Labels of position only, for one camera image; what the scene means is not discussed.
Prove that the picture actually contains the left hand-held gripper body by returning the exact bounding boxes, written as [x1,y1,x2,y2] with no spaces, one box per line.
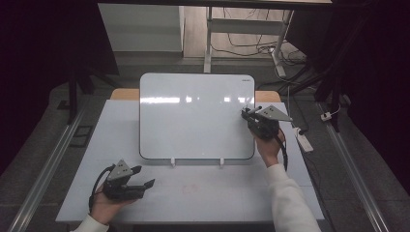
[102,159,146,201]

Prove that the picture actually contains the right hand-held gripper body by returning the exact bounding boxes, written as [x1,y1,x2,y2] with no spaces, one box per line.
[249,104,294,140]

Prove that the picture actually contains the white whiteboard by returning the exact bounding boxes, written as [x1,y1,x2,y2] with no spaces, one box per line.
[138,72,257,161]

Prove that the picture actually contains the person's right hand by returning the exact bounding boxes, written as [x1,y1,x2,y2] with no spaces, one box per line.
[253,128,287,169]

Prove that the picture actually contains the person's left hand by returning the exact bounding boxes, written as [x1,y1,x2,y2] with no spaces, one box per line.
[90,184,138,225]

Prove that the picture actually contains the white power strip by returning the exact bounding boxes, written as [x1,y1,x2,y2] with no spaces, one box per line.
[292,127,314,154]

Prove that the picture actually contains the black floor socket plate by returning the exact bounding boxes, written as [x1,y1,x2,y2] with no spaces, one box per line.
[69,125,95,149]

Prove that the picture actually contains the black stand legs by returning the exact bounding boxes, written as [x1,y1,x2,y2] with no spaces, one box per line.
[57,61,121,126]
[279,57,343,133]

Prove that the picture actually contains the wooden table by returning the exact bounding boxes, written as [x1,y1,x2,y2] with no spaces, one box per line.
[109,88,282,103]

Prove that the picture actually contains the grey partition panel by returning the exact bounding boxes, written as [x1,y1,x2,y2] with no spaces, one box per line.
[98,3,186,53]

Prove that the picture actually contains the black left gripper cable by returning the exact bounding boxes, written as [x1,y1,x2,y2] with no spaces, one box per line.
[88,163,117,215]

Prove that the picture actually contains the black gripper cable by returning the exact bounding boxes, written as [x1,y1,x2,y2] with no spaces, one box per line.
[274,128,289,172]
[88,163,117,215]

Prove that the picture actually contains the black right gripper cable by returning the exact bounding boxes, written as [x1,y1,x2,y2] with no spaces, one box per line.
[274,128,289,172]

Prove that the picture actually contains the black power strip cable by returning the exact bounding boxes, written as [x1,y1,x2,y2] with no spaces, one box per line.
[286,86,311,132]

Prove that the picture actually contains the black floor cables tangle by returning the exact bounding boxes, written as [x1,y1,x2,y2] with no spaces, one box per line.
[211,7,308,67]

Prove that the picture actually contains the aluminium floor rail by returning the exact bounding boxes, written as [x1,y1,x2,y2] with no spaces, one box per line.
[7,104,89,232]
[316,101,391,232]

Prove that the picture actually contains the white desk frame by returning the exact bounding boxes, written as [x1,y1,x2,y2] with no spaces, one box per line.
[203,6,295,78]

